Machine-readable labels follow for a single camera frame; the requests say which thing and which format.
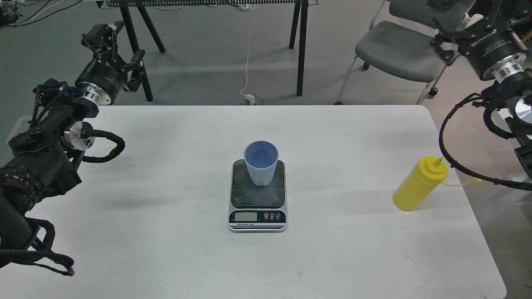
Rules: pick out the yellow squeeze bottle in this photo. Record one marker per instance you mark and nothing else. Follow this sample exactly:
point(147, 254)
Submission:
point(429, 173)

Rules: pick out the blue ribbed plastic cup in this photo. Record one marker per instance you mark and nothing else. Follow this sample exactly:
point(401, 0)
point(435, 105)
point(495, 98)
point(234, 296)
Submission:
point(261, 158)

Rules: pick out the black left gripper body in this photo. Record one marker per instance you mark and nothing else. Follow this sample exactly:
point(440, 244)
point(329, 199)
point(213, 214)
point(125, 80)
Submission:
point(103, 77)

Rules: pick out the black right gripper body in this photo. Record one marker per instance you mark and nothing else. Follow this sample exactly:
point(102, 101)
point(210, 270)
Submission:
point(493, 53)

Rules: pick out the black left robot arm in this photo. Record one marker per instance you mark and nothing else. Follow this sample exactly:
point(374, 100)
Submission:
point(47, 156)

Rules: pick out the digital kitchen scale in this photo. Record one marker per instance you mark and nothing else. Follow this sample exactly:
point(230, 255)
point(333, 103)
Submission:
point(257, 209)

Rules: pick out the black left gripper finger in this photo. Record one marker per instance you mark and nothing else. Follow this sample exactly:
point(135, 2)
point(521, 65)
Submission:
point(136, 67)
point(101, 40)

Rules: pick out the black trestle table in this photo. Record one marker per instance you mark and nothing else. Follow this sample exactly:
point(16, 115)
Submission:
point(220, 51)

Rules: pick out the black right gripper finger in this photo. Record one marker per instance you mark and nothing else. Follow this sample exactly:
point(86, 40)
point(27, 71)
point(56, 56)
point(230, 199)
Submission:
point(517, 12)
point(457, 39)

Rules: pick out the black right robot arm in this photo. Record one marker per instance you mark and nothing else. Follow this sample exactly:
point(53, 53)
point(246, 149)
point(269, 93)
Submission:
point(507, 105)

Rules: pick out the grey office chair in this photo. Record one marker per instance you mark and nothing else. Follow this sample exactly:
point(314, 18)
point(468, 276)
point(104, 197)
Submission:
point(406, 53)

